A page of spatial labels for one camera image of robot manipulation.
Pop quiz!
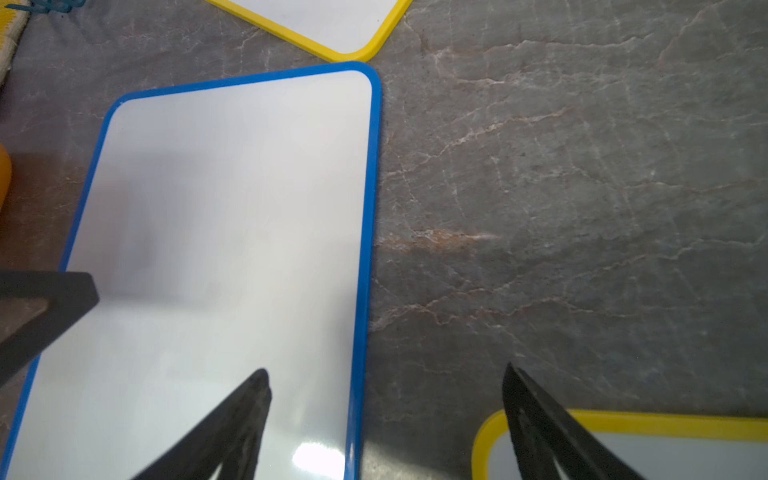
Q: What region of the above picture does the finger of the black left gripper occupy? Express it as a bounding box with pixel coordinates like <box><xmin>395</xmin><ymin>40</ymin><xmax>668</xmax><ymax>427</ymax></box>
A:
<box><xmin>1</xmin><ymin>270</ymin><xmax>99</xmax><ymax>384</ymax></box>

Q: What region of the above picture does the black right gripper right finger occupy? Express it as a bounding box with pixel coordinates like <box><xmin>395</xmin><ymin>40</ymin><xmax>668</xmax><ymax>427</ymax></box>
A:
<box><xmin>502</xmin><ymin>363</ymin><xmax>641</xmax><ymax>479</ymax></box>

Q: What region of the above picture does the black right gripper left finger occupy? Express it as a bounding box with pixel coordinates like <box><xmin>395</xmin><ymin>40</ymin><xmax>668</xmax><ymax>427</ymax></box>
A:
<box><xmin>136</xmin><ymin>369</ymin><xmax>272</xmax><ymax>479</ymax></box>

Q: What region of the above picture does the yellow-framed whiteboard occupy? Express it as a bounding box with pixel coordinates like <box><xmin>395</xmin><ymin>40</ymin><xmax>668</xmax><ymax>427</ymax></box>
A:
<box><xmin>471</xmin><ymin>409</ymin><xmax>768</xmax><ymax>480</ymax></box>
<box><xmin>211</xmin><ymin>0</ymin><xmax>411</xmax><ymax>62</ymax></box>

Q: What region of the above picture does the blue-framed whiteboard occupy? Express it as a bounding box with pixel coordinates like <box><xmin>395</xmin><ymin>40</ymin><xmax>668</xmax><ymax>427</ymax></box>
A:
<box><xmin>1</xmin><ymin>62</ymin><xmax>382</xmax><ymax>479</ymax></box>

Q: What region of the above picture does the yellow storage tray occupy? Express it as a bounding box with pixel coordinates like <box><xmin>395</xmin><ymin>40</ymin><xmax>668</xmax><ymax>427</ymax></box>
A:
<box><xmin>0</xmin><ymin>145</ymin><xmax>12</xmax><ymax>208</ymax></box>

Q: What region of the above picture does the blue garden fork yellow handle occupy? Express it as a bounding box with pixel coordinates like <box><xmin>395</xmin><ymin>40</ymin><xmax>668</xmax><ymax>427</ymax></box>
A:
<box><xmin>5</xmin><ymin>0</ymin><xmax>86</xmax><ymax>14</ymax></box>

